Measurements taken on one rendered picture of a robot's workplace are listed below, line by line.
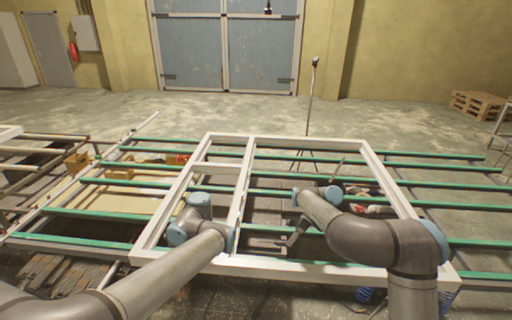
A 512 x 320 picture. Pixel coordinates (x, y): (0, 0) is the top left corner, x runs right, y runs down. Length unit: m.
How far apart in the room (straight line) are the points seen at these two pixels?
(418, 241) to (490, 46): 8.54
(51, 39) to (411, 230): 9.75
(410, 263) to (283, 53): 6.84
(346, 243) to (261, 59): 6.86
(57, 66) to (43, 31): 0.96
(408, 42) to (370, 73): 1.13
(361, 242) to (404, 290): 0.15
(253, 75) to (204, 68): 1.42
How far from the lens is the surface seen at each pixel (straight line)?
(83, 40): 8.96
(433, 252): 0.74
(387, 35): 7.82
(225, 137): 2.39
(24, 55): 10.40
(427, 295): 0.75
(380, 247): 0.67
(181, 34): 7.74
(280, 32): 7.27
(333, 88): 7.25
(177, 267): 0.61
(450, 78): 8.77
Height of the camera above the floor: 1.89
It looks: 29 degrees down
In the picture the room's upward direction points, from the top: 1 degrees clockwise
